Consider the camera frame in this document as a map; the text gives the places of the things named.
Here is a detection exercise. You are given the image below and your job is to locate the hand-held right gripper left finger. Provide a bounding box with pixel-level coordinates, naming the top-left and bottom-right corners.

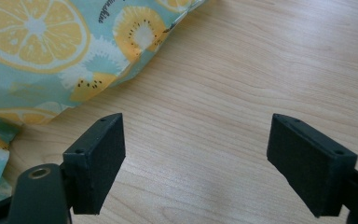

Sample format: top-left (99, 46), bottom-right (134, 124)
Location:
top-left (62, 112), bottom-right (127, 216)

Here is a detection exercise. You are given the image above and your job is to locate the fruit print plastic bag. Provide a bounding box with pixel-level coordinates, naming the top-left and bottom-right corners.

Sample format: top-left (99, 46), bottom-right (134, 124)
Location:
top-left (0, 0), bottom-right (209, 210)

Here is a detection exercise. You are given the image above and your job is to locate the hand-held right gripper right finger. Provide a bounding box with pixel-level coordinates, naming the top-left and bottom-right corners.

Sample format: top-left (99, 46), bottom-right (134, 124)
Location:
top-left (266, 113), bottom-right (358, 218)

